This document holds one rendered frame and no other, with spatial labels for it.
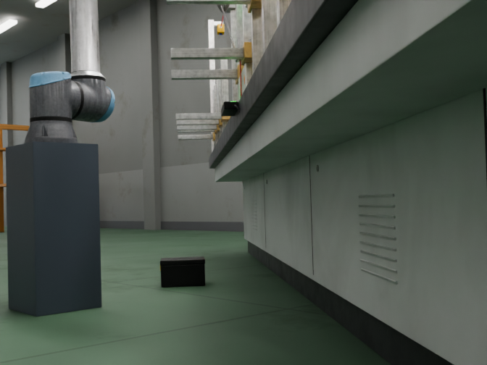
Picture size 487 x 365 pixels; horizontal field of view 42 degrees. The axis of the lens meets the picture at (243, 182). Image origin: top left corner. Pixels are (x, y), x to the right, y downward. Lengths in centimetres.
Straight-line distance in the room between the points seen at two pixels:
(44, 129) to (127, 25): 808
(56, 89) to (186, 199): 649
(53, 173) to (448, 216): 157
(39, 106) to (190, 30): 666
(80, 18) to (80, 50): 12
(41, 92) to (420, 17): 194
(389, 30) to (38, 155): 176
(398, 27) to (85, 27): 204
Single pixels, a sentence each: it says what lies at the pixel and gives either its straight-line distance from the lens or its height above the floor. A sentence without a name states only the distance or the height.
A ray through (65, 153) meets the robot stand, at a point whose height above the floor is 56.
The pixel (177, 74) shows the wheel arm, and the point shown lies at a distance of 230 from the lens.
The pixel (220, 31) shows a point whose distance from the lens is 477.
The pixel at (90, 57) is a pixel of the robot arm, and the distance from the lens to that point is 260.
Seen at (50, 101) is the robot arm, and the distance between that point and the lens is 243.
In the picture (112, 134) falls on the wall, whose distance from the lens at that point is 1056.
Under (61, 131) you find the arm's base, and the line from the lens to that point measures 241.
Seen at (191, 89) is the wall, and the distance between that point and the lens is 883.
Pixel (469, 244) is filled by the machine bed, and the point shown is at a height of 30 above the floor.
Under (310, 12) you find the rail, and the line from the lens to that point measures 93.
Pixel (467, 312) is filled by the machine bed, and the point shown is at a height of 19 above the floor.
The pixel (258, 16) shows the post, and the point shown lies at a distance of 188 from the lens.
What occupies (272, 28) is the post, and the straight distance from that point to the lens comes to 161.
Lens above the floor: 37
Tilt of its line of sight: 2 degrees up
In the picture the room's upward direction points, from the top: 2 degrees counter-clockwise
